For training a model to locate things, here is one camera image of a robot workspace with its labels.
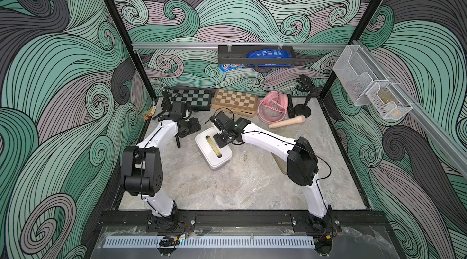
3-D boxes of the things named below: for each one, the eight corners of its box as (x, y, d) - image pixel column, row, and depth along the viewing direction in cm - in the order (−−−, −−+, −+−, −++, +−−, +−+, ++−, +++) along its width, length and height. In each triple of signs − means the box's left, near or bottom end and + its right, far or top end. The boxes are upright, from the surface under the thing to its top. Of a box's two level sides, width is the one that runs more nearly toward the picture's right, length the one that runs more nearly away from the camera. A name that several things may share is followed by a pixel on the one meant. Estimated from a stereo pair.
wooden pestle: (270, 131, 104) (271, 128, 102) (268, 127, 106) (269, 124, 104) (304, 122, 109) (306, 119, 106) (302, 118, 110) (303, 115, 108)
